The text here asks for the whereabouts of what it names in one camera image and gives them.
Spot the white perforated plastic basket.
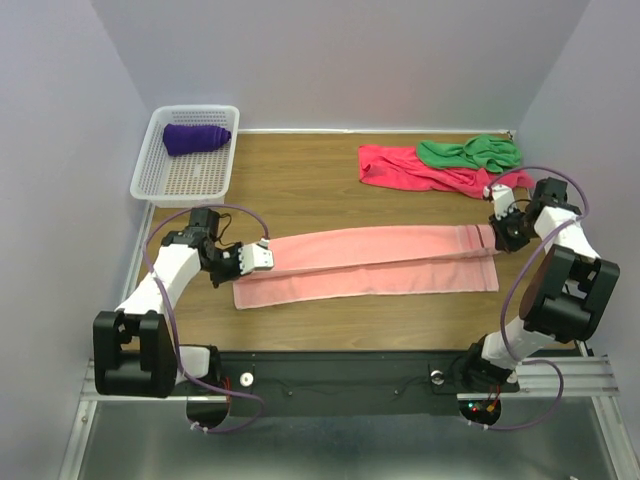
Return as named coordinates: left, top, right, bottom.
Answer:
left=130, top=104, right=240, bottom=208

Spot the aluminium frame rail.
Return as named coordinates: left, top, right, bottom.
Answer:
left=79, top=355, right=621, bottom=401

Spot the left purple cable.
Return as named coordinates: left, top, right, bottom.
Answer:
left=141, top=204, right=273, bottom=435

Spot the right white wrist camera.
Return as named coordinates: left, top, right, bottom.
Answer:
left=483, top=183, right=515, bottom=220

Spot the pink towel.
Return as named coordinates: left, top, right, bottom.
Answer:
left=233, top=225, right=499, bottom=310

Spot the green towel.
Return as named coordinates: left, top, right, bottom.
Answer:
left=416, top=134, right=522, bottom=174

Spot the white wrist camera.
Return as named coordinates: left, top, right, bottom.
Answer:
left=483, top=183, right=515, bottom=220
left=239, top=239, right=275, bottom=276

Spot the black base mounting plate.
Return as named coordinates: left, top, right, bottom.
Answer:
left=217, top=350, right=519, bottom=417

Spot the red towel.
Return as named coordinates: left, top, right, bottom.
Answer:
left=358, top=145, right=534, bottom=199

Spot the purple cable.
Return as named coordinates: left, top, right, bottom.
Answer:
left=467, top=165, right=588, bottom=432
left=141, top=204, right=273, bottom=435

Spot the rolled purple towel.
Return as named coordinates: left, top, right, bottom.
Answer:
left=162, top=124, right=232, bottom=157

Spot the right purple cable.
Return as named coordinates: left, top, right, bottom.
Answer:
left=467, top=165, right=588, bottom=432

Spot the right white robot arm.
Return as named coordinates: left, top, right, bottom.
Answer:
left=459, top=178, right=620, bottom=391

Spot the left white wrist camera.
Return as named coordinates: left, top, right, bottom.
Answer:
left=239, top=239, right=275, bottom=276

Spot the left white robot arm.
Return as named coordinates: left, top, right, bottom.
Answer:
left=93, top=208, right=263, bottom=398

